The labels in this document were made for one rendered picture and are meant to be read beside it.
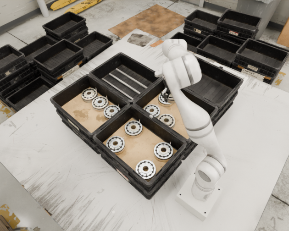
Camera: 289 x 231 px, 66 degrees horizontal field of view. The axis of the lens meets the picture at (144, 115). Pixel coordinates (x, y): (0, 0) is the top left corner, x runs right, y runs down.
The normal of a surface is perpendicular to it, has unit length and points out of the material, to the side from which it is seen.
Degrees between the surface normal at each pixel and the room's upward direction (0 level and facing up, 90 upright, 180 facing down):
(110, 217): 0
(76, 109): 0
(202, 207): 2
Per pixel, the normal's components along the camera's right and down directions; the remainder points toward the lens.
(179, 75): -0.11, 0.32
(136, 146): -0.03, -0.61
